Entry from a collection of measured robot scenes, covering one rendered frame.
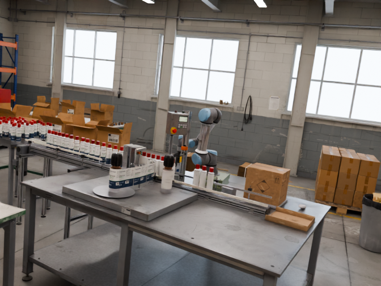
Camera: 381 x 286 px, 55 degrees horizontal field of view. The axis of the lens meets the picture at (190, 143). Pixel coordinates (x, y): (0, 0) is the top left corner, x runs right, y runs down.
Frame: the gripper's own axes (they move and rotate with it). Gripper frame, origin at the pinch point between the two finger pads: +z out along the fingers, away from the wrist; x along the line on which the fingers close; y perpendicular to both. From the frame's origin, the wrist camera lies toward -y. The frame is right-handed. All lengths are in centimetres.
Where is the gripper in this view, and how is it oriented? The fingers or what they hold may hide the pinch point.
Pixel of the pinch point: (176, 169)
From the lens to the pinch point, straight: 366.5
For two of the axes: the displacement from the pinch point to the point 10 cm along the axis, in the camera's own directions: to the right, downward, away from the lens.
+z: -1.1, 9.8, 1.6
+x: 3.5, -1.1, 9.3
